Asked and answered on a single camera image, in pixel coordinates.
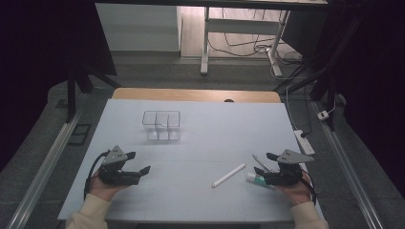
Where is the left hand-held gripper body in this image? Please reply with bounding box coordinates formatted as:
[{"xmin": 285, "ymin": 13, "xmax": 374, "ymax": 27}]
[{"xmin": 97, "ymin": 145, "xmax": 141, "ymax": 187}]

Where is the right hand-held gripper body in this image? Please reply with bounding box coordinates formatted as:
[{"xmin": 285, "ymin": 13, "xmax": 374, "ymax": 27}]
[{"xmin": 262, "ymin": 148, "xmax": 315, "ymax": 187}]

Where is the silver pen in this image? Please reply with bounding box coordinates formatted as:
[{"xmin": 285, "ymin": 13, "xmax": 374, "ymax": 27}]
[{"xmin": 251, "ymin": 154, "xmax": 275, "ymax": 174}]

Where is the green and white tube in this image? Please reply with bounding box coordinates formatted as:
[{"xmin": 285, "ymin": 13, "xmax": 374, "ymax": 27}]
[{"xmin": 245, "ymin": 172, "xmax": 277, "ymax": 191}]

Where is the white pen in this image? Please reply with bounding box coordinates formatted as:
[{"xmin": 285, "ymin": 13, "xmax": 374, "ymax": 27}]
[{"xmin": 211, "ymin": 162, "xmax": 247, "ymax": 189}]

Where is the clear plastic organizer box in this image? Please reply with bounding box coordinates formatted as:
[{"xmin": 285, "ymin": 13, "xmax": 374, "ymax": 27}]
[{"xmin": 141, "ymin": 110, "xmax": 181, "ymax": 141}]

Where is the person's right hand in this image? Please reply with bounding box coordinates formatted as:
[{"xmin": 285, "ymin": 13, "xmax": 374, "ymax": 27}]
[{"xmin": 275, "ymin": 173, "xmax": 314, "ymax": 206}]

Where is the person's left hand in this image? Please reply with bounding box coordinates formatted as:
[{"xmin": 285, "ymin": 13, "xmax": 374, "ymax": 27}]
[{"xmin": 87, "ymin": 173, "xmax": 128, "ymax": 202}]

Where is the white power strip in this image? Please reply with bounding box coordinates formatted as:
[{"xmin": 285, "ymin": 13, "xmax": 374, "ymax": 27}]
[{"xmin": 293, "ymin": 129, "xmax": 316, "ymax": 156}]

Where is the white table cover board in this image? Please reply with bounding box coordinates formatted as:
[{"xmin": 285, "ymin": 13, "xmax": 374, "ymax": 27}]
[{"xmin": 57, "ymin": 98, "xmax": 325, "ymax": 222}]

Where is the small white adapter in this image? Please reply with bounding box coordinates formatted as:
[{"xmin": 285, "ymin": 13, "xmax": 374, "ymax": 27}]
[{"xmin": 317, "ymin": 100, "xmax": 337, "ymax": 121}]

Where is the black tripod stand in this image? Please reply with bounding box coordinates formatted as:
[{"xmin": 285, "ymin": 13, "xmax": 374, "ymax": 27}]
[{"xmin": 65, "ymin": 61, "xmax": 122, "ymax": 124}]

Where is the black metal stand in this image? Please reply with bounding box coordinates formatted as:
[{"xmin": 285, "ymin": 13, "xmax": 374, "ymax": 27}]
[{"xmin": 272, "ymin": 15, "xmax": 365, "ymax": 132}]

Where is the white cabinet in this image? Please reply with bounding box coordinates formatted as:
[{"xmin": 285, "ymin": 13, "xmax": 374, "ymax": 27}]
[{"xmin": 95, "ymin": 3, "xmax": 182, "ymax": 52}]

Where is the left hand-held gripper black cable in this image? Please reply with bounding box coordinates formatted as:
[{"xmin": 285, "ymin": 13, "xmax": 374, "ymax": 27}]
[{"xmin": 83, "ymin": 150, "xmax": 111, "ymax": 200}]

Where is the hand-held gripper black cable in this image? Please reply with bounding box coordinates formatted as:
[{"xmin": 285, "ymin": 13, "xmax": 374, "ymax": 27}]
[
  {"xmin": 83, "ymin": 150, "xmax": 111, "ymax": 200},
  {"xmin": 300, "ymin": 176, "xmax": 318, "ymax": 206}
]

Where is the right hand-held gripper black cable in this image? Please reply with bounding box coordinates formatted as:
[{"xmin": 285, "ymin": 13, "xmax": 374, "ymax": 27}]
[{"xmin": 300, "ymin": 176, "xmax": 318, "ymax": 206}]

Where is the aluminium floor rail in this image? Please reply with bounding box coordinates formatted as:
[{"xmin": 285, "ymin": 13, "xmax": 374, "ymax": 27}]
[
  {"xmin": 313, "ymin": 101, "xmax": 385, "ymax": 229},
  {"xmin": 6, "ymin": 108, "xmax": 84, "ymax": 229}
]

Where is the tangle of floor cables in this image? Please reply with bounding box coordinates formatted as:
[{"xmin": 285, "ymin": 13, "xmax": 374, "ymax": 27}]
[{"xmin": 207, "ymin": 8, "xmax": 304, "ymax": 66}]

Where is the white desk frame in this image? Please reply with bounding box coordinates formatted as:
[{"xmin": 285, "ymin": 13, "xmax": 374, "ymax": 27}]
[{"xmin": 200, "ymin": 6, "xmax": 292, "ymax": 77}]

